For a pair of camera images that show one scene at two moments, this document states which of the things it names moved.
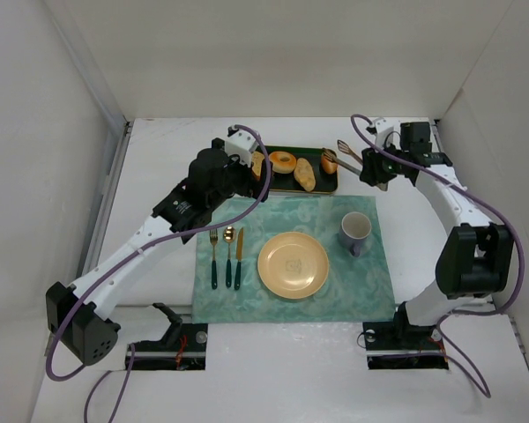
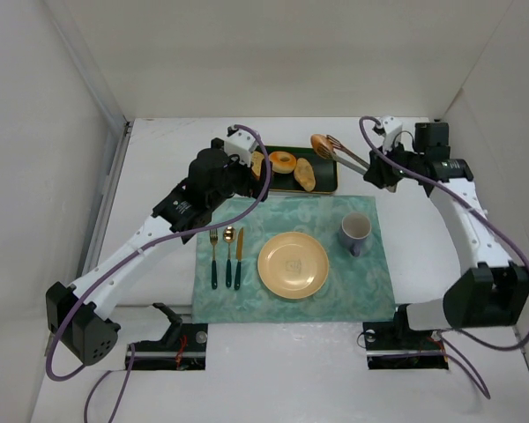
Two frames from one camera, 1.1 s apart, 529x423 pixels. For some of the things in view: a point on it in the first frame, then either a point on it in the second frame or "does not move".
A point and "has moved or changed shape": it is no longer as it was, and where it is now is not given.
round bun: x=328 y=166 to x=322 y=145
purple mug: x=355 y=227 does not move
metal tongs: x=346 y=148 has moved or changed shape
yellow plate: x=293 y=264 does not move
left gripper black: x=256 y=183 does not move
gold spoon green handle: x=229 y=235 does not move
